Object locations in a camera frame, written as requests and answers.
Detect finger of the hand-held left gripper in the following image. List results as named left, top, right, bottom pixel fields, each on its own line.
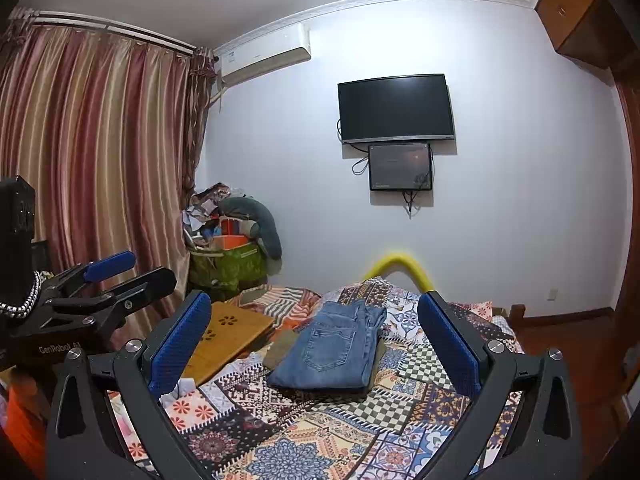
left=50, top=267, right=177, bottom=331
left=47, top=251, right=137, bottom=293

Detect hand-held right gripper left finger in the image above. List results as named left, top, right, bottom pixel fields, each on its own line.
left=47, top=291, right=212, bottom=480

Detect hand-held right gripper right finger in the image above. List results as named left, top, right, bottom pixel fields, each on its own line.
left=417, top=291, right=583, bottom=480

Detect blue jeans pants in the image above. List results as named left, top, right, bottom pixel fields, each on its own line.
left=266, top=300, right=388, bottom=393

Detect floral orange pillow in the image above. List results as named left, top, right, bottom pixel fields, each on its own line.
left=450, top=300, right=507, bottom=323

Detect wooden lap table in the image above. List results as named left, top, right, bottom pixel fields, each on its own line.
left=180, top=301, right=276, bottom=386

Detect orange cloth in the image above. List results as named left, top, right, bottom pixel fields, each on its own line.
left=0, top=370, right=48, bottom=480

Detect pile of clothes and bags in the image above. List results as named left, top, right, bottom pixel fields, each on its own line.
left=181, top=182, right=251, bottom=251

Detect yellow padded headboard tube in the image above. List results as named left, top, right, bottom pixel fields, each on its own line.
left=362, top=249, right=438, bottom=293

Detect orange box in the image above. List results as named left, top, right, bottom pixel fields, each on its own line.
left=220, top=217, right=251, bottom=250

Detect striped pink curtain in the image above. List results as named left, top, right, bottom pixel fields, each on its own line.
left=0, top=7, right=221, bottom=341

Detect patchwork patterned blanket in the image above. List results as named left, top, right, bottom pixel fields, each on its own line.
left=107, top=280, right=526, bottom=480

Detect curtain rod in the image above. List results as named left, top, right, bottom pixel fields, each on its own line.
left=10, top=7, right=198, bottom=56

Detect white air conditioner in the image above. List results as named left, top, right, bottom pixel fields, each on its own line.
left=214, top=22, right=312, bottom=86

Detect braided black white cord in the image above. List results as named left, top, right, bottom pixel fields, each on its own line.
left=0, top=269, right=41, bottom=317

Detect black screen cable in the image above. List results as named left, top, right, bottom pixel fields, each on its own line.
left=402, top=157, right=436, bottom=217
left=350, top=143, right=372, bottom=177

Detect small wall screen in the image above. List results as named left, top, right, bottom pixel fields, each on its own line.
left=368, top=143, right=433, bottom=192

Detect black wall television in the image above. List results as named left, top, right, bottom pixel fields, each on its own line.
left=337, top=74, right=456, bottom=145

